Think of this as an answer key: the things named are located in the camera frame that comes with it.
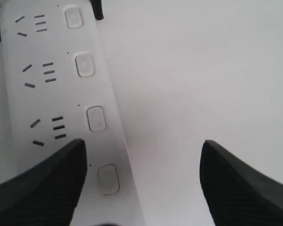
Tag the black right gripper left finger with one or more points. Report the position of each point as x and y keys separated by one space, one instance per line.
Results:
x=48 y=193

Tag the white five-outlet power strip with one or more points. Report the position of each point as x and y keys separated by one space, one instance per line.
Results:
x=59 y=89

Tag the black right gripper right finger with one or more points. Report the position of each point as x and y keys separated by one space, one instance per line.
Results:
x=236 y=193

